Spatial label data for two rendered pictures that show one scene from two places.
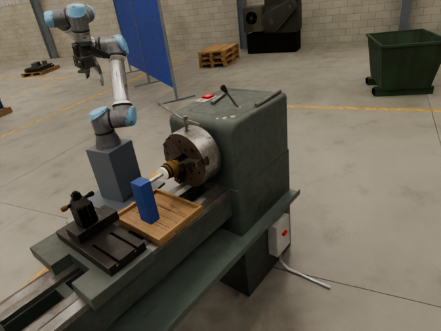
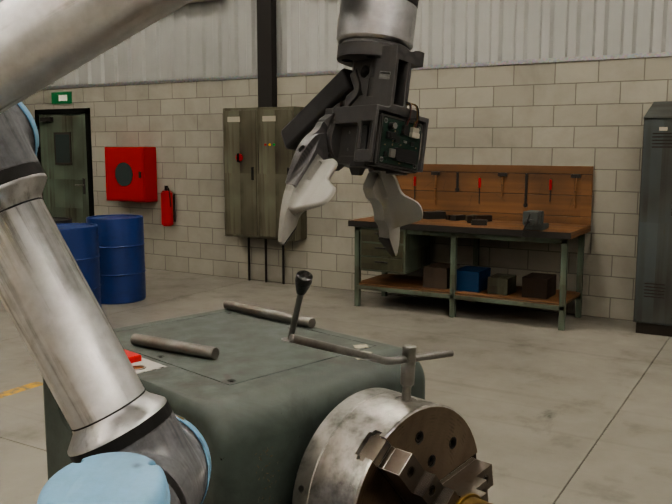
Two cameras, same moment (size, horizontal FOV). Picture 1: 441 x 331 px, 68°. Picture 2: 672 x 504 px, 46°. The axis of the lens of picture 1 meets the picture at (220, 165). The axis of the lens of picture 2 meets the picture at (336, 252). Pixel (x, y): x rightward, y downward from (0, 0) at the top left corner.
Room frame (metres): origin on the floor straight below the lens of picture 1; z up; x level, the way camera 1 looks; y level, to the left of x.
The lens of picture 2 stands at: (1.64, 1.34, 1.63)
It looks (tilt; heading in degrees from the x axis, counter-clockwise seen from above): 8 degrees down; 273
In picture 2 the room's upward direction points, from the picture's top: straight up
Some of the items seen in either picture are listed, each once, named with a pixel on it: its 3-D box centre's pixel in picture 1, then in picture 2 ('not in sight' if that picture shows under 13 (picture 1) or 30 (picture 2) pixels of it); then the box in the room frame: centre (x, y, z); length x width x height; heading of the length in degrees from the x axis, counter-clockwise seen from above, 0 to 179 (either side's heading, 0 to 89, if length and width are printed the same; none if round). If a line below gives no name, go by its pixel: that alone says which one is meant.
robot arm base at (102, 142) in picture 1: (106, 137); not in sight; (1.88, 0.67, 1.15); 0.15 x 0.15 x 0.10
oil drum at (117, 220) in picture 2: not in sight; (116, 258); (4.33, -6.75, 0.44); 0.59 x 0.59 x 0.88
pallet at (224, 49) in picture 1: (219, 55); not in sight; (9.86, -0.40, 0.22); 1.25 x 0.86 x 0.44; 155
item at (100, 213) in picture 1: (93, 223); not in sight; (1.22, 0.61, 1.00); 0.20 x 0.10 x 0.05; 138
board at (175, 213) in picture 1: (158, 213); not in sight; (1.38, 0.35, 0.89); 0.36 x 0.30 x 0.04; 48
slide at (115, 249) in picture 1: (99, 240); not in sight; (1.15, 0.58, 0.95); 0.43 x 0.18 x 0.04; 48
